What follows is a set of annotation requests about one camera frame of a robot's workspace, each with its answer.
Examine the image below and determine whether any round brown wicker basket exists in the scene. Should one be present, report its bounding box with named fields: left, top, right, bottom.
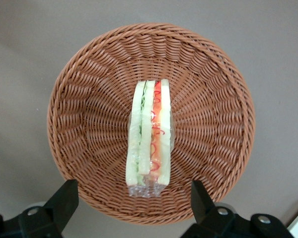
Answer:
left=46, top=22, right=256, bottom=226

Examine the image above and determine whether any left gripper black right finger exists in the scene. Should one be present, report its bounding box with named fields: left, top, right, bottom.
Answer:
left=180, top=180, right=236, bottom=238

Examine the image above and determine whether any plastic-wrapped triangle sandwich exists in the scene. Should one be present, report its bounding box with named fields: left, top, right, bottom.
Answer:
left=125, top=78, right=175, bottom=198

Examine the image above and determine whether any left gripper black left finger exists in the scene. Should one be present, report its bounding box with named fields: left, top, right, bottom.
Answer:
left=18, top=179, right=79, bottom=238

